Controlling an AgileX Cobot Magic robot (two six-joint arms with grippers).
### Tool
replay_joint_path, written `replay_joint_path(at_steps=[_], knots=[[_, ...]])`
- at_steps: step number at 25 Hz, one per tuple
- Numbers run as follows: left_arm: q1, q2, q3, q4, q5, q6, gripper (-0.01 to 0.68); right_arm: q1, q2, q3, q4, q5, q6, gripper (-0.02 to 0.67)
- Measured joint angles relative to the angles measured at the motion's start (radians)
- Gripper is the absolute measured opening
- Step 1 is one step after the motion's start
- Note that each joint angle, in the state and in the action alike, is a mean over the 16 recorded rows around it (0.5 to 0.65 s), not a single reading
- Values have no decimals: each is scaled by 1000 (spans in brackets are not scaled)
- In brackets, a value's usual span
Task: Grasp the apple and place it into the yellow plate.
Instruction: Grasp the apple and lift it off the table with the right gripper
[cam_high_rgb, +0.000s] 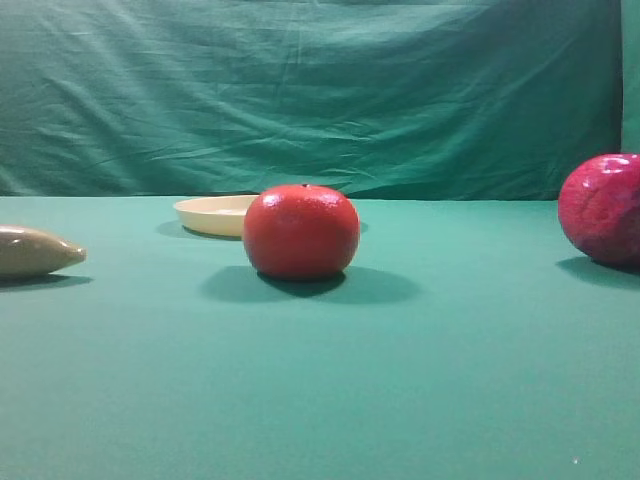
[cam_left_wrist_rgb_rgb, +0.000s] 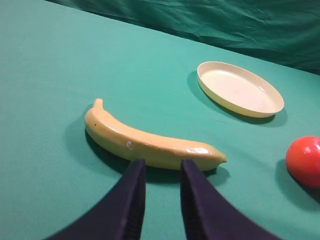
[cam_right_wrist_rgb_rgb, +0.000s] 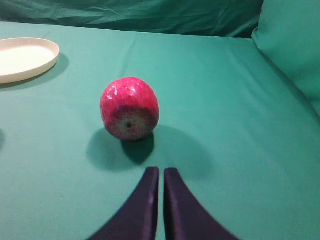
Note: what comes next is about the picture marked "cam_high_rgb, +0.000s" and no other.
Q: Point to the red apple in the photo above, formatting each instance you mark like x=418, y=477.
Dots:
x=598, y=209

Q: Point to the yellow plate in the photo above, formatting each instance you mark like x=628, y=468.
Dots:
x=218, y=216

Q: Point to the orange mandarin fruit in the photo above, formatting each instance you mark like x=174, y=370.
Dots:
x=301, y=231

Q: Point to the green backdrop cloth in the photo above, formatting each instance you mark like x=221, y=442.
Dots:
x=428, y=100

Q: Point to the yellow banana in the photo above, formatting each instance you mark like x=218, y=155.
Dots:
x=28, y=252

